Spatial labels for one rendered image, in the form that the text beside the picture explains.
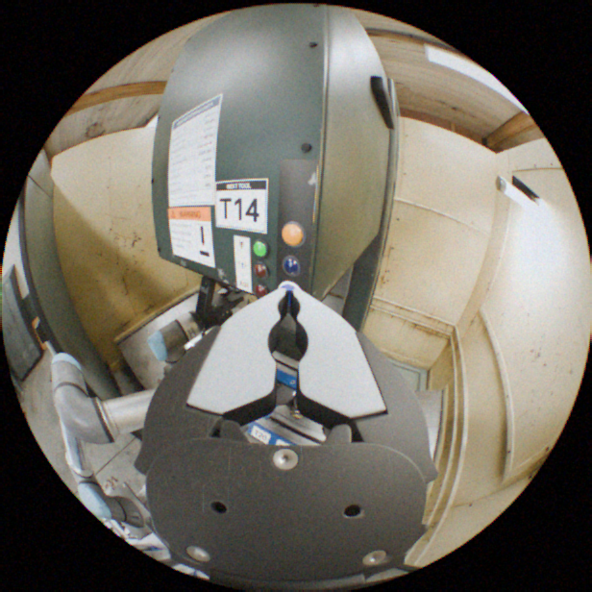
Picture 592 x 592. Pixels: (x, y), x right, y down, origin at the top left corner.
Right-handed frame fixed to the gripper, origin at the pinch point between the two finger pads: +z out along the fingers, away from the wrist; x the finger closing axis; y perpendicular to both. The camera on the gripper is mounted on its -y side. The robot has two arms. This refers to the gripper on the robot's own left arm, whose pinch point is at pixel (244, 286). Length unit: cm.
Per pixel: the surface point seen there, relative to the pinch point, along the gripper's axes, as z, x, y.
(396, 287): 86, 37, 27
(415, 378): 79, 80, 88
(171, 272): 6, -103, 29
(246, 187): -16.9, 24.7, -32.8
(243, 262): -17.6, 23.9, -22.0
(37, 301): -67, -15, -25
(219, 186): -17.6, 19.3, -33.2
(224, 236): -17.8, 19.9, -25.4
